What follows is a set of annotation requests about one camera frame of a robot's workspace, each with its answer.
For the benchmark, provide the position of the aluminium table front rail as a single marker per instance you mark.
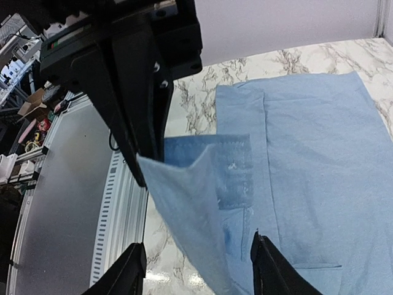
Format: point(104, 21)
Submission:
point(82, 215)

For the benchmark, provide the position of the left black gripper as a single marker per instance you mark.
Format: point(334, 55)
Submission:
point(123, 55)

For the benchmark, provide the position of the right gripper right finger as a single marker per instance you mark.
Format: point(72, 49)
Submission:
point(272, 272)

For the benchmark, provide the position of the right aluminium frame post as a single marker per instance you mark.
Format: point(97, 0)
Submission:
point(382, 18)

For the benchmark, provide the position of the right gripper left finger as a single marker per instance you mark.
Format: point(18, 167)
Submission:
point(125, 276)

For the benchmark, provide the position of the light blue shirt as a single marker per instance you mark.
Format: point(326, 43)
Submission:
point(304, 160)

